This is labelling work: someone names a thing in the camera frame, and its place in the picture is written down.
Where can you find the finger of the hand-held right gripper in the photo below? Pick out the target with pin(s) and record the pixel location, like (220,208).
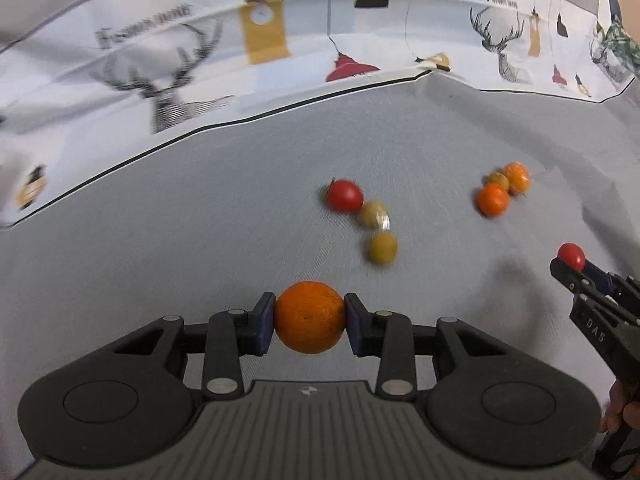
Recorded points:
(598,273)
(565,273)

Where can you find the yellow-green round fruit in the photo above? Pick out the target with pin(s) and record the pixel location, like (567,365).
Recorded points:
(374,215)
(383,248)
(497,178)

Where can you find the deer printed blanket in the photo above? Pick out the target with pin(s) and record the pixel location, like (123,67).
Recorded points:
(300,85)

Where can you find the grey bed sheet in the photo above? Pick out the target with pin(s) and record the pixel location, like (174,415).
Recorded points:
(150,240)

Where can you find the red cherry tomato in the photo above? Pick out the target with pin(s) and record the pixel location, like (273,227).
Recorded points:
(572,256)
(345,196)

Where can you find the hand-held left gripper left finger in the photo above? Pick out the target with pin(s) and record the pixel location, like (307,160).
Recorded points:
(265,325)

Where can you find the small orange with stem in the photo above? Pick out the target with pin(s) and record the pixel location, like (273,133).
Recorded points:
(518,178)

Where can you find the person's right hand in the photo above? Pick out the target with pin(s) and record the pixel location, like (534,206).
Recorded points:
(620,407)

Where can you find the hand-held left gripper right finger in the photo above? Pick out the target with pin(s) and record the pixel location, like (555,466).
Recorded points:
(354,325)

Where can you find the large orange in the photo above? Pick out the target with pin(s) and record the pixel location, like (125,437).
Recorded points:
(310,317)

